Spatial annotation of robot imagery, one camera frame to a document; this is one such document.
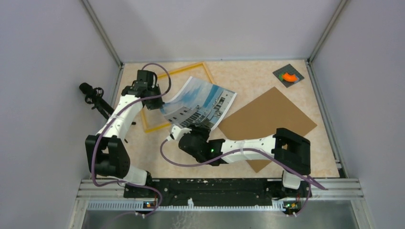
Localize building photo print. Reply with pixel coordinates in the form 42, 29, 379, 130
160, 76, 237, 130

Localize yellow wooden picture frame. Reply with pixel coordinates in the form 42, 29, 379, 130
140, 62, 215, 133

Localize brown cardboard backing board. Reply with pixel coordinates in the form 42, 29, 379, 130
218, 87, 317, 153

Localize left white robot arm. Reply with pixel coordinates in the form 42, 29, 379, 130
85, 70, 164, 197

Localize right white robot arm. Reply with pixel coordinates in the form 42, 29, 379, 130
170, 125, 311, 197

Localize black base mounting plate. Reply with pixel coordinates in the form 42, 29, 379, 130
123, 178, 312, 200

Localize black microphone on tripod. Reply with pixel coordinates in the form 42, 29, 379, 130
79, 82, 137, 125

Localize orange curved block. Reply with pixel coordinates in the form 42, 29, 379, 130
283, 73, 299, 83

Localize grey building block plate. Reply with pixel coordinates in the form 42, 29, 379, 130
273, 64, 305, 88

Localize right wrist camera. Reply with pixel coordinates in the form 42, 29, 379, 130
166, 125, 191, 141

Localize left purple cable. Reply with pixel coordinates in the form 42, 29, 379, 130
90, 62, 173, 218

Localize purple cable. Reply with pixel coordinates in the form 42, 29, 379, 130
159, 139, 327, 218
90, 62, 173, 218

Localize aluminium rail with cable duct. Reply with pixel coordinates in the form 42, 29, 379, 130
76, 178, 364, 212

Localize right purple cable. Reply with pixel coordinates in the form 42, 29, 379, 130
159, 139, 327, 218

